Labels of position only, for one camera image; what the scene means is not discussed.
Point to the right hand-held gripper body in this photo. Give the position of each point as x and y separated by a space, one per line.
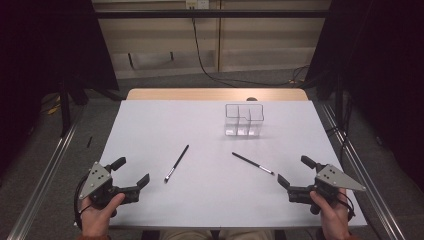
333 178

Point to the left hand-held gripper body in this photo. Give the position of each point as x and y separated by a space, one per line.
95 178

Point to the black makeup brush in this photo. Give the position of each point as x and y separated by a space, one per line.
251 163
176 163

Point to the clear acrylic organizer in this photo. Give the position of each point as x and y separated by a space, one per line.
244 121

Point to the person's right hand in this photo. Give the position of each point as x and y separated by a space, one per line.
335 218

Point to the person's left hand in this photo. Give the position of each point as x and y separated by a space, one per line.
95 220

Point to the small black floor object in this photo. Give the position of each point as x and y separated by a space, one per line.
89 142

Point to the white table cover sheet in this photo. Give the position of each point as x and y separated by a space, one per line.
206 200

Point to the black metal stand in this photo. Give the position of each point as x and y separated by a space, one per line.
339 100
64 110

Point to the wooden table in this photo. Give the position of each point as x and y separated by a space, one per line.
200 94

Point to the black curtain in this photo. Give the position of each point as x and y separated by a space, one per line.
383 66
40 50

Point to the black horizontal bar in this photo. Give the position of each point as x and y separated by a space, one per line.
206 14

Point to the metal floor rail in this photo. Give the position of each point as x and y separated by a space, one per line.
366 186
43 180

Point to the white wall socket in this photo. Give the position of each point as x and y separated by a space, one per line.
197 4

